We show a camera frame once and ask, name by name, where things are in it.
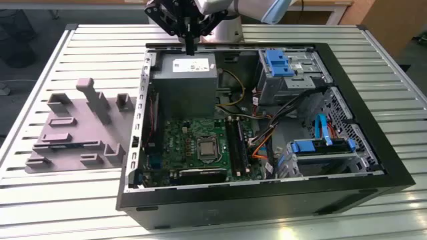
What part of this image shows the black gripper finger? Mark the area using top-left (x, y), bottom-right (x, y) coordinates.
top-left (190, 11), bottom-right (230, 56)
top-left (143, 0), bottom-right (191, 56)

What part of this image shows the empty black RAM slot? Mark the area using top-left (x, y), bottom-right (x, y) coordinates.
top-left (224, 116), bottom-right (244, 177)

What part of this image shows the blue plastic drive latch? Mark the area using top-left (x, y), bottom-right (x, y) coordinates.
top-left (266, 50), bottom-right (295, 78)

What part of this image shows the grey power supply unit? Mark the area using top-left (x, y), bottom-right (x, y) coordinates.
top-left (148, 51), bottom-right (220, 120)

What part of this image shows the metal optical drive cage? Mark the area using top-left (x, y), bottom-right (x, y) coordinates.
top-left (256, 48), bottom-right (335, 106)

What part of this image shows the black mesh waste bin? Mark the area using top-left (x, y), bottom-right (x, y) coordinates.
top-left (0, 9), bottom-right (38, 69)

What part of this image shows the green motherboard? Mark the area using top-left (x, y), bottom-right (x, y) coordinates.
top-left (139, 117), bottom-right (268, 187)

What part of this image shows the CPU socket metal cover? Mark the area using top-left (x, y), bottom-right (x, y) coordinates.
top-left (195, 134), bottom-right (224, 165)

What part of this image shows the grey parts rack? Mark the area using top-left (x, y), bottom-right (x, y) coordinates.
top-left (24, 77), bottom-right (139, 175)

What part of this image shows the silver CPU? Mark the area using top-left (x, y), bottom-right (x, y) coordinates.
top-left (199, 142), bottom-right (218, 156)

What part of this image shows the wooden cabinet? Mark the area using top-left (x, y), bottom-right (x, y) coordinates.
top-left (339, 0), bottom-right (427, 59)

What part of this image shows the hard disk in blue carrier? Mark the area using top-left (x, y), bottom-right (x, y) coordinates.
top-left (289, 138), bottom-right (357, 157)

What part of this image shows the black graphics card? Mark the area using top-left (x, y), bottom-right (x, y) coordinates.
top-left (168, 167), bottom-right (228, 186)

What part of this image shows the metal disk bay cage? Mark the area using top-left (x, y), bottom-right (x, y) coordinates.
top-left (286, 139), bottom-right (385, 180)

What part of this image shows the black office chair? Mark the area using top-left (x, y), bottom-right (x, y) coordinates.
top-left (413, 31), bottom-right (427, 47)

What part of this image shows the black open PC case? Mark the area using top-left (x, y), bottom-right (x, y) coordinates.
top-left (115, 42), bottom-right (418, 230)

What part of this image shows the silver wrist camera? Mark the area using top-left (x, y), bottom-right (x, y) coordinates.
top-left (195, 0), bottom-right (235, 15)

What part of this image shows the yellow power wire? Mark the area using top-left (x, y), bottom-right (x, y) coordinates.
top-left (215, 69), bottom-right (247, 113)

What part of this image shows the black cable bundle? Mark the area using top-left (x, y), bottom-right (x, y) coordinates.
top-left (248, 86), bottom-right (331, 148)

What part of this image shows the orange wire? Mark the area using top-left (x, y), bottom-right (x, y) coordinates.
top-left (251, 126), bottom-right (278, 160)

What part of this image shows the blue flat data wire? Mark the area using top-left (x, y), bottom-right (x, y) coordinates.
top-left (314, 113), bottom-right (335, 147)

